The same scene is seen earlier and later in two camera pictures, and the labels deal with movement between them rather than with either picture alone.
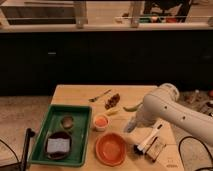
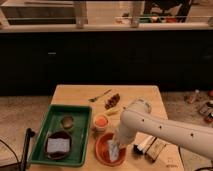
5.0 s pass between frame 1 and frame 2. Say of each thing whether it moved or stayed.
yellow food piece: stayed
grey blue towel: moved
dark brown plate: stayed
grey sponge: stayed
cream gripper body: moved
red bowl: stayed
